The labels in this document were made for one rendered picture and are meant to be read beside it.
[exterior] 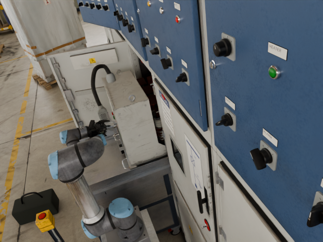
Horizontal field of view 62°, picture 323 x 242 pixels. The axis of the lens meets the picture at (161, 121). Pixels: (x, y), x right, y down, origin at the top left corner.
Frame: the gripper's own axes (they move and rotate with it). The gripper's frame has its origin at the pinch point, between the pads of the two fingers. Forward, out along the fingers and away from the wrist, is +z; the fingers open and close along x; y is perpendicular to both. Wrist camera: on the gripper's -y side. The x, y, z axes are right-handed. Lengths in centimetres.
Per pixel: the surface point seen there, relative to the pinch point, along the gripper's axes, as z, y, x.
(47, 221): -51, 13, -49
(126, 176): 1.9, 13.0, -35.5
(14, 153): -52, -227, -140
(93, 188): -19.5, 7.1, -41.3
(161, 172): 24.3, 22.2, -34.5
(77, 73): -3, -63, 17
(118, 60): 23, -43, 29
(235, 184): -11, 109, 33
